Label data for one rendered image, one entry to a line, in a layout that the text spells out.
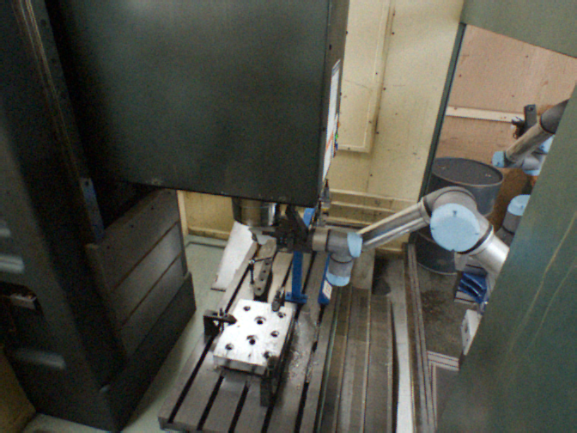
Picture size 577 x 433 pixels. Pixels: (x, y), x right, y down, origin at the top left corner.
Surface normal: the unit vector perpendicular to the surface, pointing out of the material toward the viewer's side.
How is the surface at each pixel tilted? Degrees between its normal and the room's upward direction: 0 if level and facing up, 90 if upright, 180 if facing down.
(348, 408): 8
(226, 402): 0
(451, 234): 85
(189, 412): 0
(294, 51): 90
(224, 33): 90
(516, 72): 90
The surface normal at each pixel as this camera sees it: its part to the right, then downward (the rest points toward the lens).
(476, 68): -0.31, 0.47
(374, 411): 0.00, -0.79
